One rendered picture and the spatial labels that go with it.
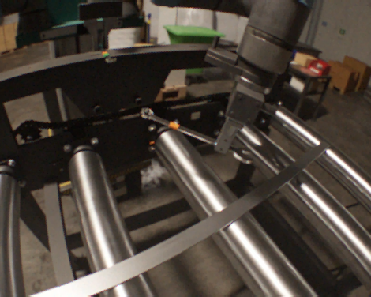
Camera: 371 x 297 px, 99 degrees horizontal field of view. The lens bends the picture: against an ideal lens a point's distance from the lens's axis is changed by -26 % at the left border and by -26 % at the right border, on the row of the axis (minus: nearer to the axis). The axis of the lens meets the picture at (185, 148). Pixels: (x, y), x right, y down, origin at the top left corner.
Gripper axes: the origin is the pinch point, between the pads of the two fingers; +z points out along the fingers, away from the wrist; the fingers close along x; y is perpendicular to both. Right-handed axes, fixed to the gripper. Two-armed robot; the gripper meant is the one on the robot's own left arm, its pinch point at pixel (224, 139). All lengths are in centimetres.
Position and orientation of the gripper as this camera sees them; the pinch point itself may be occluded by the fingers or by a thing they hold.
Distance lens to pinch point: 45.1
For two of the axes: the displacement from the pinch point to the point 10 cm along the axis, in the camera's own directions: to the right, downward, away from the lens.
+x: 2.7, -5.5, 7.9
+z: -2.7, 7.4, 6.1
